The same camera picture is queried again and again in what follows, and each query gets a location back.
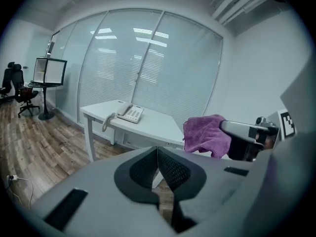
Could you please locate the purple cloth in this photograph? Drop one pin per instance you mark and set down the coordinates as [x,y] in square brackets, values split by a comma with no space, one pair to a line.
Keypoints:
[202,132]

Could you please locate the black-framed white light box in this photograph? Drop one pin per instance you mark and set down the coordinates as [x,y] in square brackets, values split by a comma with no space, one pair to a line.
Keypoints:
[54,71]

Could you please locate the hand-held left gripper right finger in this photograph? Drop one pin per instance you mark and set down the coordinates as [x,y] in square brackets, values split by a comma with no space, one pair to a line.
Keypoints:
[222,186]

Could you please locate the person's right hand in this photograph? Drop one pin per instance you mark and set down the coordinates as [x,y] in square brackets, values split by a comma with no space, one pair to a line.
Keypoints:
[266,141]

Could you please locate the black round pedestal stand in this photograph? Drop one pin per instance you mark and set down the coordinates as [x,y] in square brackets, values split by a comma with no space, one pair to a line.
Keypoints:
[45,100]

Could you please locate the black office chair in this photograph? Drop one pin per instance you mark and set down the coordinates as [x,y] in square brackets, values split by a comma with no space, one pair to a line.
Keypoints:
[18,83]

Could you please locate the white office table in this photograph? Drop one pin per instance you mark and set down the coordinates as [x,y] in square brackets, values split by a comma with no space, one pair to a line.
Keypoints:
[153,125]

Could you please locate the white telephone base with keypad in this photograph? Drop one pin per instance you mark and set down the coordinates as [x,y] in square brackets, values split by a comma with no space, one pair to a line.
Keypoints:
[133,115]

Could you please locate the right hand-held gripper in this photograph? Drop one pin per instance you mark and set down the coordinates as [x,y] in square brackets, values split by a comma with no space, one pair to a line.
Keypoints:
[287,125]

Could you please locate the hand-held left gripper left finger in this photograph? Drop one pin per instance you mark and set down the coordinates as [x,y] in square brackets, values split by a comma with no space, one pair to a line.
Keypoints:
[98,181]

